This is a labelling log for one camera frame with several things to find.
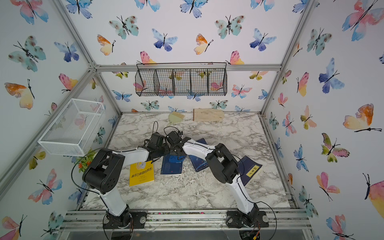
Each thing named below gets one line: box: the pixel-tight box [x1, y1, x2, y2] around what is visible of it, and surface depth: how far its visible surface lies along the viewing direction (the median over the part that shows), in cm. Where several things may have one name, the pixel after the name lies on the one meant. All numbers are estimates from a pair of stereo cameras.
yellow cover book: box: [129, 160, 155, 187], surface depth 89 cm
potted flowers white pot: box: [75, 148, 97, 173], surface depth 78 cm
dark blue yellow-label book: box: [160, 155, 183, 175], surface depth 93 cm
